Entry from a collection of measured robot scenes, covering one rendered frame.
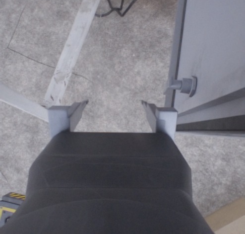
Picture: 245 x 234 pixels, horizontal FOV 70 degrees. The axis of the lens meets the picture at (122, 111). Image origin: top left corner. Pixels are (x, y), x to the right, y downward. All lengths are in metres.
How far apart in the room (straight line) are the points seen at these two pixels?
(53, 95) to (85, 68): 0.33
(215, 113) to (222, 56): 0.06
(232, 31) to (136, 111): 0.91
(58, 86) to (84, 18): 0.37
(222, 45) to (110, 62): 0.98
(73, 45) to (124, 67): 0.34
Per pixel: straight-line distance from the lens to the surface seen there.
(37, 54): 1.33
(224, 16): 0.23
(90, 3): 1.07
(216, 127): 0.17
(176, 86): 0.26
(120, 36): 1.22
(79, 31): 0.99
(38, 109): 0.84
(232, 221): 1.11
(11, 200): 0.96
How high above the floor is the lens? 1.05
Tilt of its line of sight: 82 degrees down
